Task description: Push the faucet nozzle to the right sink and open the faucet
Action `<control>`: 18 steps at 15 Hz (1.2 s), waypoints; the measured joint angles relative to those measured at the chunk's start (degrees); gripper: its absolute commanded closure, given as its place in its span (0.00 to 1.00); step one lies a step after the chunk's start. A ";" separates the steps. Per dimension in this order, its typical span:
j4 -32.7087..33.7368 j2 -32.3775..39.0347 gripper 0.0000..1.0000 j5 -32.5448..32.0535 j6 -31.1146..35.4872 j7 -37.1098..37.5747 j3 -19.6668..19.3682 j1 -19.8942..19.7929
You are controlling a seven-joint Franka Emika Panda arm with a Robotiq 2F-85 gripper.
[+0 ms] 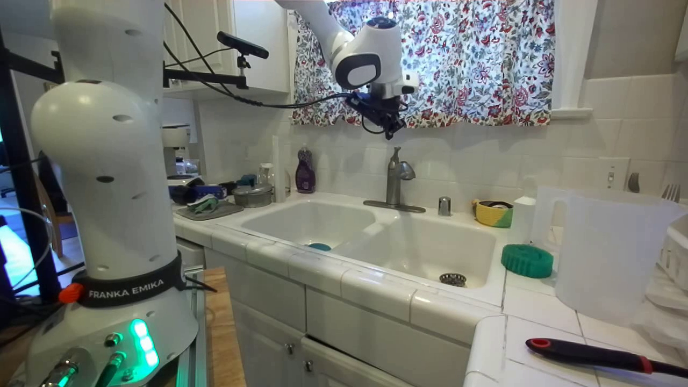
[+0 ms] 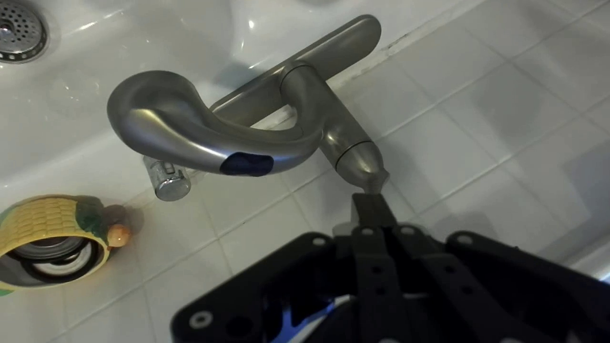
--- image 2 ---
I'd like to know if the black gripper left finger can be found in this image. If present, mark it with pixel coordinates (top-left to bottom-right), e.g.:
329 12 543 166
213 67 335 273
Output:
169 193 409 343

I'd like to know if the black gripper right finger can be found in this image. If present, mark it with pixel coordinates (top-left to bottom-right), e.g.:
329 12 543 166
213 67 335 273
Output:
375 193 610 343

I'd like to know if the brushed steel faucet handle lever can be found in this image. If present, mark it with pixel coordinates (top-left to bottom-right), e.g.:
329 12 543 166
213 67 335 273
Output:
331 139 390 194

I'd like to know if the brushed steel faucet spout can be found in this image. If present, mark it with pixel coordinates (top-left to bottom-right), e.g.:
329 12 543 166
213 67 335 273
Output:
104 59 358 179

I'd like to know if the chrome sink hole cap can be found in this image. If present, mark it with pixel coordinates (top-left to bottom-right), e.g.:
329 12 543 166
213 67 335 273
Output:
141 154 192 204

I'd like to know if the black rubber sink stopper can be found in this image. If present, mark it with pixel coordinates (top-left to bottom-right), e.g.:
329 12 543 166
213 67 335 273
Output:
0 236 104 292

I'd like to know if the white double sink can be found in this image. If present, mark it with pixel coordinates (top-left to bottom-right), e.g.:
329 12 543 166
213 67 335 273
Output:
0 0 469 215

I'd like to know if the metal sink drain strainer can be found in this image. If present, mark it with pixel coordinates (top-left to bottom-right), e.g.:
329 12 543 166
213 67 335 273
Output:
0 0 49 65

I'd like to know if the yellow green sponge holder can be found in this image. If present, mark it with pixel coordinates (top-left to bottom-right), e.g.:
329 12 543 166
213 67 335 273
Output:
0 194 145 297

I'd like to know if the steel faucet base plate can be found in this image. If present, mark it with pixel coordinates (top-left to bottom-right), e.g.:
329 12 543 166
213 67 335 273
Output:
207 13 383 130

